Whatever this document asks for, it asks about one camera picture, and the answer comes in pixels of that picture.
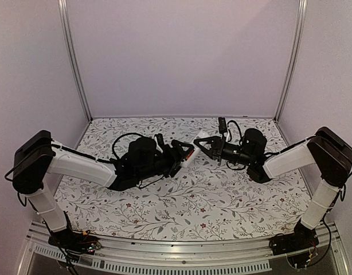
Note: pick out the white remote control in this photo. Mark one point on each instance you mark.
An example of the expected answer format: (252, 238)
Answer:
(187, 163)

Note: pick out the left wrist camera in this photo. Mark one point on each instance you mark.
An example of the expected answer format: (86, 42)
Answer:
(159, 142)

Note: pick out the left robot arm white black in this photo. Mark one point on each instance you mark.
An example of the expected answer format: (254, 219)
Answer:
(146, 157)

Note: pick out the red orange battery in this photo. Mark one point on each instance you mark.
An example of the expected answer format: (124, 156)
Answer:
(189, 156)

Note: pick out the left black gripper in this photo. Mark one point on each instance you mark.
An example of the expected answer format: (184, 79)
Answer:
(179, 156)

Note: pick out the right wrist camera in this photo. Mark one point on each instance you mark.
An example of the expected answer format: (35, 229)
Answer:
(223, 128)

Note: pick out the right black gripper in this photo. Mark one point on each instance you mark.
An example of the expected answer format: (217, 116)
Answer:
(219, 148)

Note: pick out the aluminium frame post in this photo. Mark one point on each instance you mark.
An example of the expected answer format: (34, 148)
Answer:
(68, 38)
(298, 32)

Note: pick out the floral patterned table mat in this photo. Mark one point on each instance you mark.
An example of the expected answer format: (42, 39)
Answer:
(205, 201)

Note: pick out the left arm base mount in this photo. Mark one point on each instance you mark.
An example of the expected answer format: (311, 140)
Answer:
(74, 242)

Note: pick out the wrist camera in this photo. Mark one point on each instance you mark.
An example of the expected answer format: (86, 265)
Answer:
(223, 128)
(159, 142)

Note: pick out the front aluminium rail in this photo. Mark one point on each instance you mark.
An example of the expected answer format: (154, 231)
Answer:
(240, 256)

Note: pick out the right aluminium frame post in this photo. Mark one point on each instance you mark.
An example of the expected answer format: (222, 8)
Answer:
(298, 32)

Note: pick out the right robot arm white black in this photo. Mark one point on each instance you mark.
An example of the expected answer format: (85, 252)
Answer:
(325, 149)

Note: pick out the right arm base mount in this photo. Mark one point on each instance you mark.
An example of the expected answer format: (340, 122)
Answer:
(299, 247)

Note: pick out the left aluminium frame post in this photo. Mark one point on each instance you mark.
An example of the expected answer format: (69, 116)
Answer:
(68, 38)

